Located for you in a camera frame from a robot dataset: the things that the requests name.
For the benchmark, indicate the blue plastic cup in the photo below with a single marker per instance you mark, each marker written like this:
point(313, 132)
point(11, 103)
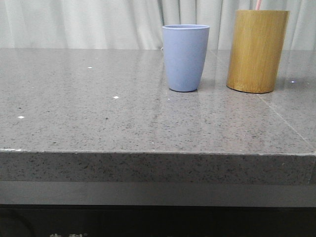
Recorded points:
point(184, 51)

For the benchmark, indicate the bamboo cylindrical holder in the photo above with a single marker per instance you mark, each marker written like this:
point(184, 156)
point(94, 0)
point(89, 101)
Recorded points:
point(256, 50)

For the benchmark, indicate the white curtain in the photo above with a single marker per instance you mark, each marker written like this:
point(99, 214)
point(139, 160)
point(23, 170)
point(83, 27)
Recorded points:
point(112, 24)

